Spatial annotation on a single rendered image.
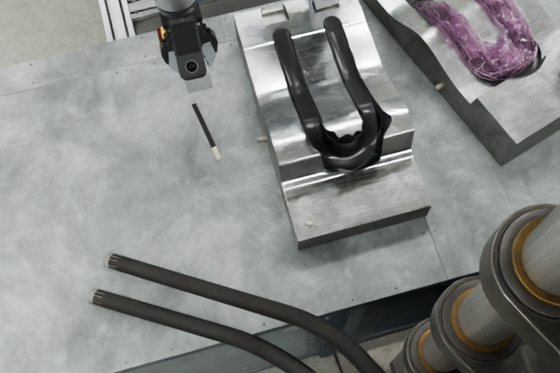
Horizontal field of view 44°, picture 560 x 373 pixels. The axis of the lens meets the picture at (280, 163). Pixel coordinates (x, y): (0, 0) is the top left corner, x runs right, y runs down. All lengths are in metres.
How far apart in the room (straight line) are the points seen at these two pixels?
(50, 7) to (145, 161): 1.39
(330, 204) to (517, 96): 0.41
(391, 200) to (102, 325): 0.58
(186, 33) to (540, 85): 0.68
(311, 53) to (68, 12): 1.44
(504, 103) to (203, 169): 0.60
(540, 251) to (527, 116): 0.86
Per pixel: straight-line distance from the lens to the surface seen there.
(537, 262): 0.57
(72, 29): 2.66
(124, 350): 1.35
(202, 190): 1.40
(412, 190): 1.34
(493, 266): 0.60
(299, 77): 1.41
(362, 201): 1.32
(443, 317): 0.83
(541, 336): 0.60
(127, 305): 1.32
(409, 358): 1.08
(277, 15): 1.51
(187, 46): 1.19
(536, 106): 1.41
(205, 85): 1.36
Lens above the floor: 2.10
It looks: 67 degrees down
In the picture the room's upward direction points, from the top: 4 degrees counter-clockwise
